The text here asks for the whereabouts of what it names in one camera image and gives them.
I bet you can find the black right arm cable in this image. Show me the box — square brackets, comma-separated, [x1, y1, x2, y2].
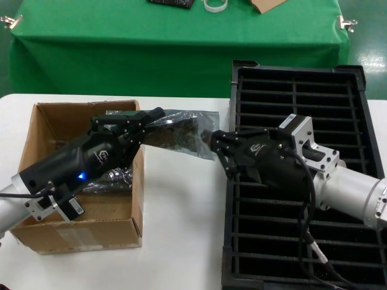
[290, 150, 360, 290]

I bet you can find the bagged graphics card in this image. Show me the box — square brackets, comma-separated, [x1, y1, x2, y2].
[83, 167, 134, 196]

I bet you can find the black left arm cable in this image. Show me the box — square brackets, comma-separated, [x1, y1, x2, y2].
[0, 186, 53, 201]

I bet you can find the brown cardboard piece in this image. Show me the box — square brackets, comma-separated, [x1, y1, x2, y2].
[250, 0, 287, 15]

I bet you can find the clear tape roll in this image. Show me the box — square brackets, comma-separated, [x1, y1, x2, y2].
[201, 0, 228, 13]

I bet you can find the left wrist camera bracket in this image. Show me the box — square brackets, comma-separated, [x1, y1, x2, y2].
[25, 187, 85, 224]

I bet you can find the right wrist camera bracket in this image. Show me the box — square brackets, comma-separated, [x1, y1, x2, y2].
[276, 113, 347, 181]

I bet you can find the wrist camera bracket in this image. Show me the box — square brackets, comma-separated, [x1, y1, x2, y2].
[276, 113, 347, 181]
[25, 187, 85, 224]

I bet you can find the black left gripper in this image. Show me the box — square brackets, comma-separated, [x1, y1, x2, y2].
[11, 106, 166, 201]

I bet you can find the green tablecloth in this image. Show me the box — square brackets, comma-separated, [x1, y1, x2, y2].
[8, 0, 351, 99]

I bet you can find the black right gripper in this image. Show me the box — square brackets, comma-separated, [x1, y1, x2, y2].
[211, 128, 317, 202]

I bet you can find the black slotted container tray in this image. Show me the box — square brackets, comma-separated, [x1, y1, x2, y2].
[220, 59, 387, 290]

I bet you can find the black glittery bag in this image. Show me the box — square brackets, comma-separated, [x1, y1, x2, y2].
[146, 0, 196, 10]

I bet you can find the silver binder clip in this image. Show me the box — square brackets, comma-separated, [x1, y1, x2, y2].
[336, 14, 358, 33]
[0, 14, 24, 30]

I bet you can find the translucent antistatic bag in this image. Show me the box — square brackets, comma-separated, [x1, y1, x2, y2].
[105, 108, 220, 164]

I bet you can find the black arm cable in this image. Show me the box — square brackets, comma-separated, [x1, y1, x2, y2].
[290, 150, 360, 290]
[0, 186, 53, 201]

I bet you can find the brown cardboard box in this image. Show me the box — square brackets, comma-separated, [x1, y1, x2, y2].
[8, 100, 145, 256]

